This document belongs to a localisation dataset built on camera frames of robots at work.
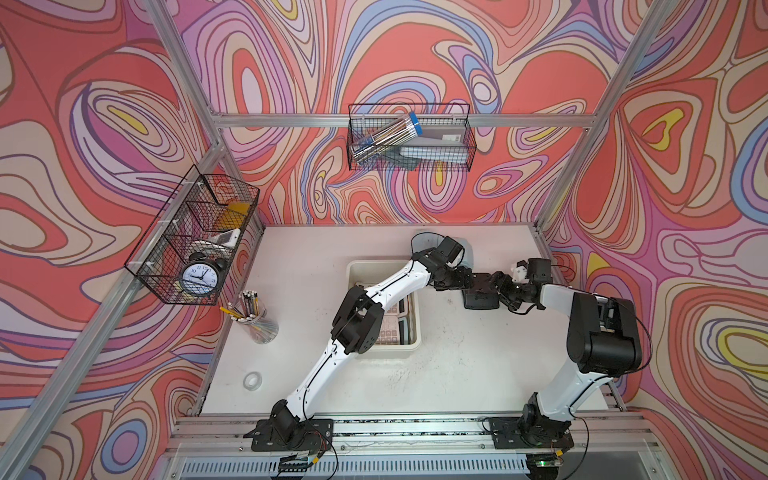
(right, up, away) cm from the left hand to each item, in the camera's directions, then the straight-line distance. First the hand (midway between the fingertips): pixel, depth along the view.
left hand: (470, 285), depth 94 cm
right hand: (+8, -4, +4) cm, 9 cm away
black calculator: (+5, -3, +4) cm, 8 cm away
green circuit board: (-49, -42, -21) cm, 68 cm away
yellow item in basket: (-68, +20, -15) cm, 72 cm away
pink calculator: (-26, -13, -6) cm, 30 cm away
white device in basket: (-66, +14, -20) cm, 70 cm away
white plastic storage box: (-23, -12, -5) cm, 26 cm away
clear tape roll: (-64, -26, -11) cm, 70 cm away
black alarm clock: (-69, +5, -26) cm, 74 cm away
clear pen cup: (-66, -6, -10) cm, 67 cm away
